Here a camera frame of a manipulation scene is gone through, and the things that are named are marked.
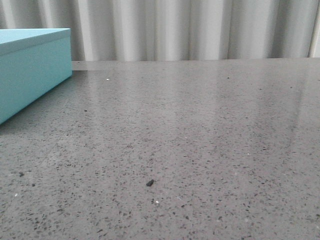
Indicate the light blue box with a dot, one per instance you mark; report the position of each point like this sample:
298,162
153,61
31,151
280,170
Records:
32,62

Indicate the small black debris piece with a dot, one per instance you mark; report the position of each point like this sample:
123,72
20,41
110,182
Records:
150,183

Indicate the white pleated curtain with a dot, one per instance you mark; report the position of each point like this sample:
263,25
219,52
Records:
172,30

